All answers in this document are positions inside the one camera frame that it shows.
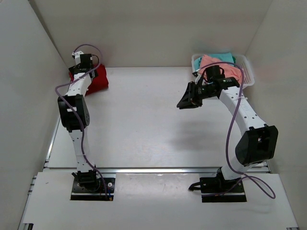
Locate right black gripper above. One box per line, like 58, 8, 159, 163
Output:
177, 82, 216, 110

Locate red t shirt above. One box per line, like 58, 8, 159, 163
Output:
65, 65, 108, 96

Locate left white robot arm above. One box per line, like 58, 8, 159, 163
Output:
55, 72, 100, 192

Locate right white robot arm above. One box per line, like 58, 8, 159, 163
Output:
177, 77, 278, 192

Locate pink t shirt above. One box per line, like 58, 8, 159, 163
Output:
202, 56, 242, 84

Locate teal t shirt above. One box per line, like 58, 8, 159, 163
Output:
191, 52, 235, 72

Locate white plastic laundry basket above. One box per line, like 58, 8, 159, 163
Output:
191, 53, 255, 93

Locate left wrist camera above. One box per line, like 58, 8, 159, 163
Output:
71, 51, 99, 69

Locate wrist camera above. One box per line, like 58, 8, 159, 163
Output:
71, 51, 99, 69
195, 65, 225, 84

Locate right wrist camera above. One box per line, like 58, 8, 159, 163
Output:
195, 65, 225, 84

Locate aluminium rail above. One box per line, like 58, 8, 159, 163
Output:
98, 167, 218, 174

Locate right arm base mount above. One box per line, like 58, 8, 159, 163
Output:
188, 172, 247, 203

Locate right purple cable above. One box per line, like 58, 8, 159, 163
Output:
195, 61, 276, 199

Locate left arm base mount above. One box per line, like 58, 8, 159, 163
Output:
70, 170, 116, 201

